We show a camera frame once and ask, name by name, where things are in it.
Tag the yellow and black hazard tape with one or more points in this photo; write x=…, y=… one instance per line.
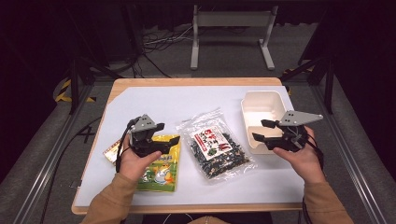
x=60, y=93

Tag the aluminium rail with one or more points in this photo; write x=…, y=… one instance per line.
x=351, y=161
x=46, y=168

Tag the yellow spouted pouch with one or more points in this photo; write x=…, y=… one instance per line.
x=162, y=174

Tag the person's left hand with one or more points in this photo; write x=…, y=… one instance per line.
x=134, y=165

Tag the person's right hand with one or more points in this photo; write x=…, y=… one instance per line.
x=306, y=165

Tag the white plastic container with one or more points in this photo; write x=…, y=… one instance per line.
x=260, y=107

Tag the clear bag of dark seaweed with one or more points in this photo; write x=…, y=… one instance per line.
x=214, y=149

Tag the small gold and brown box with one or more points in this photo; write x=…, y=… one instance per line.
x=111, y=152

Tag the white metal stand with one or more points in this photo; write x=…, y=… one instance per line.
x=194, y=46

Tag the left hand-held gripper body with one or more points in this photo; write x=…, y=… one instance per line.
x=141, y=141

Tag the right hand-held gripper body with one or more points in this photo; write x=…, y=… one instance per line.
x=291, y=140

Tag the white table mat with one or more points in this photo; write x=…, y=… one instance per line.
x=174, y=102

